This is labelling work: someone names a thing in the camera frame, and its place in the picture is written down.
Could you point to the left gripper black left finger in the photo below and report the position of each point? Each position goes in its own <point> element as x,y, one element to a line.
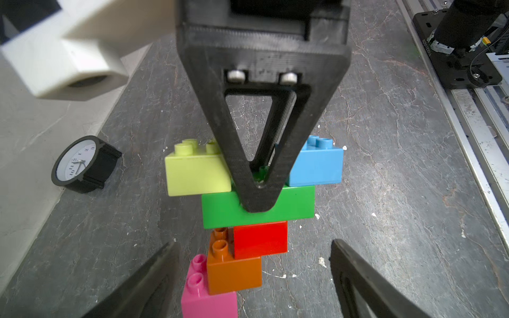
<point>148,292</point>

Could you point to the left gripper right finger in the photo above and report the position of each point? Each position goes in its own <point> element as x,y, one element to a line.
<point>362,291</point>

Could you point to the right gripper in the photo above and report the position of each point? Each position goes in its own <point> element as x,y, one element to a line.
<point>263,73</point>

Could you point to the pink lego brick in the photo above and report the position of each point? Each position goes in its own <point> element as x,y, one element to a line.
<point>197,302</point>

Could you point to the orange lego brick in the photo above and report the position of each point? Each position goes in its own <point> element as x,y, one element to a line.
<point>225,272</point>

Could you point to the blue lego brick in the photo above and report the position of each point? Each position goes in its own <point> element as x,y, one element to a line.
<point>318,163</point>

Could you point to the red lego brick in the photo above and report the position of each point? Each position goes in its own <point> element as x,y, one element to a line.
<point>260,240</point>

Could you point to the green long lego brick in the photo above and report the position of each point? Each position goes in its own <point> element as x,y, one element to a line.
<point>227,210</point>

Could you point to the yellow-green lego brick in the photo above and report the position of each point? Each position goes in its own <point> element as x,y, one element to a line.
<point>194,169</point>

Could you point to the black round clock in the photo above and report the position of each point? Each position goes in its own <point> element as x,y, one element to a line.
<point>85,165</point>

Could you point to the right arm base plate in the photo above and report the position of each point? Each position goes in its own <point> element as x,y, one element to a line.
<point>453,41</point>

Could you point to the aluminium mounting rail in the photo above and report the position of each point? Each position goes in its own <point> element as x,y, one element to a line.
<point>479,119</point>

